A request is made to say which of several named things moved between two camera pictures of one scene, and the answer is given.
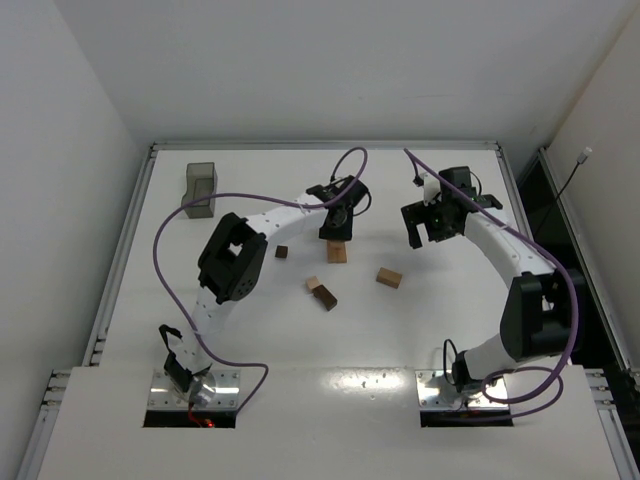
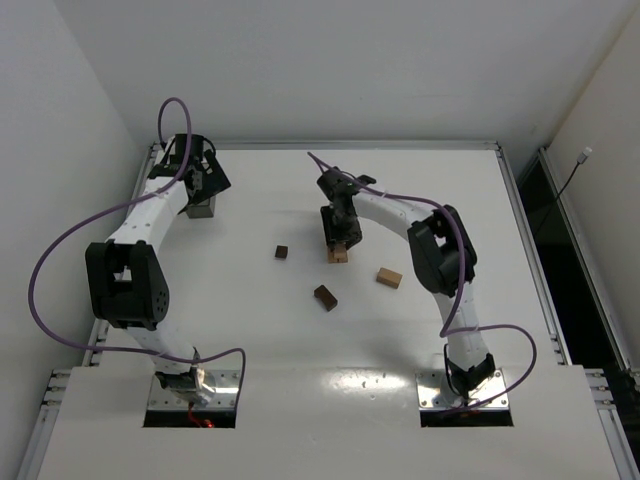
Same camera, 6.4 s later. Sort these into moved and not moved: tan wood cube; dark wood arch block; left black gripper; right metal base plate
Moved: tan wood cube; left black gripper
Not moved: right metal base plate; dark wood arch block
